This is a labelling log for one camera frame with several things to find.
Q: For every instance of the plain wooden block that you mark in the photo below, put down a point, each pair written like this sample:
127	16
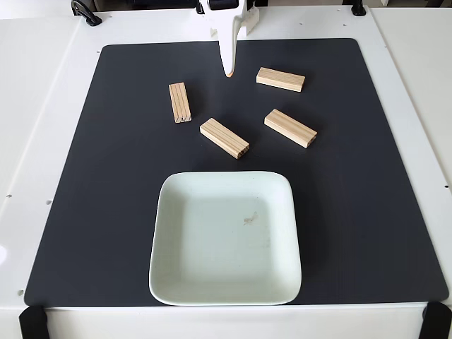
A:
289	127
280	79

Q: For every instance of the grooved wooden block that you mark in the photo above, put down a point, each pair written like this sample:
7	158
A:
180	102
224	137

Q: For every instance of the pale green square plate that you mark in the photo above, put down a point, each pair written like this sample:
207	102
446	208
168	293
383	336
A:
226	240

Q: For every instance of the black table clamp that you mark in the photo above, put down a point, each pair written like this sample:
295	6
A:
86	12
358	8

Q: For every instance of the black rubber mat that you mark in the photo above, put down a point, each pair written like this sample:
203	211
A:
106	176

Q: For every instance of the black corner bracket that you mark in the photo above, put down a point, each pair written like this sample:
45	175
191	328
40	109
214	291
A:
438	321
33	323

